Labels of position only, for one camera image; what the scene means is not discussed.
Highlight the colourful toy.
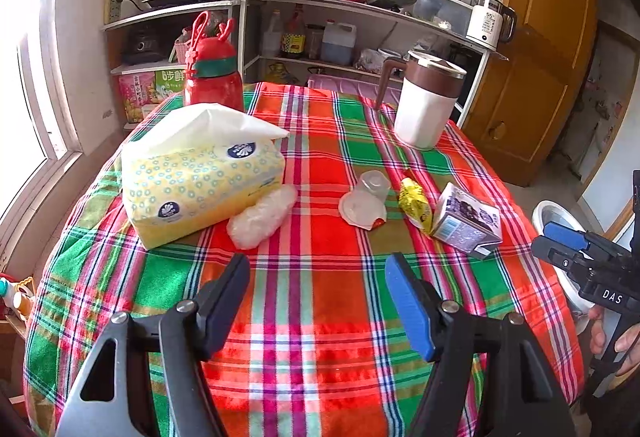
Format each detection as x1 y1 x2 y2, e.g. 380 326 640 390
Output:
0 273 37 322

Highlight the colourful snack carton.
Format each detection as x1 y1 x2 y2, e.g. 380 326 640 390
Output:
118 68 188 124

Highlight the person's right hand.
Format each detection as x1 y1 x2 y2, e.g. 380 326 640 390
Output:
589 306 640 378

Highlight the white electric kettle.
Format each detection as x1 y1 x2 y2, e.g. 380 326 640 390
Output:
465 0 518 52

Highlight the clear plastic cup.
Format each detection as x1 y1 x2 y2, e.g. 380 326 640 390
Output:
338 170 392 231

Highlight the crumpled plastic bag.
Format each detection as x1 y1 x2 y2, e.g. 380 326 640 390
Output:
355 48 401 74

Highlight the plaid tablecloth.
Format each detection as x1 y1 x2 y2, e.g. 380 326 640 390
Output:
22 81 586 437

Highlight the white window frame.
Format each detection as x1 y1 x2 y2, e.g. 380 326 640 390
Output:
0 0 85 263

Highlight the yellow snack wrapper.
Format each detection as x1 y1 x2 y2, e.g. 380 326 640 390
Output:
397 177 435 235

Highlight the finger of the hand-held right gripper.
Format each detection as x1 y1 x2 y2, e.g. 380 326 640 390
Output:
531 236 601 285
542 221 628 265

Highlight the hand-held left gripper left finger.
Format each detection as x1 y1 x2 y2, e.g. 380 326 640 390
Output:
55 253 251 437

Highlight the purple drink carton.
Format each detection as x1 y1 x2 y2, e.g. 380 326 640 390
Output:
430 182 503 260

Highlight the black blender base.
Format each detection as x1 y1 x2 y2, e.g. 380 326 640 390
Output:
122 24 163 65

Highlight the small white shelf rack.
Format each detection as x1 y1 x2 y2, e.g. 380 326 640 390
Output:
101 0 243 128

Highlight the wooden door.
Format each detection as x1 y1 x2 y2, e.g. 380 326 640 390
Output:
462 0 601 188

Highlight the yellow label bottle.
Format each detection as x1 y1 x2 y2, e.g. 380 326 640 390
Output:
281 7 307 59

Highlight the crumpled clear plastic wrap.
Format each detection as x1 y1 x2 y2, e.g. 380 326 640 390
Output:
226 184 299 250

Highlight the yellow tissue pack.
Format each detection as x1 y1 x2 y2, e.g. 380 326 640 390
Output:
120 103 292 250

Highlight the red water bottle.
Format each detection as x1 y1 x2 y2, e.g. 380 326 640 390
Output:
182 11 246 114

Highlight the brown white lidded mug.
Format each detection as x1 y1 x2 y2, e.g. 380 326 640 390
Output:
375 50 468 151

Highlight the clear plastic bottle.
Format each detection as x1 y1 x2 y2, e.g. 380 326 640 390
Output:
261 10 283 59

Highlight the plastic oil jug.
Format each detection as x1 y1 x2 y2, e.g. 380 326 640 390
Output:
320 20 357 66

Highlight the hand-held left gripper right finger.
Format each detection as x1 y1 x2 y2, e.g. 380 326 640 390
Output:
384 252 578 437

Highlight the clear plastic container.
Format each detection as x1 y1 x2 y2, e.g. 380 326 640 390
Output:
414 0 473 30

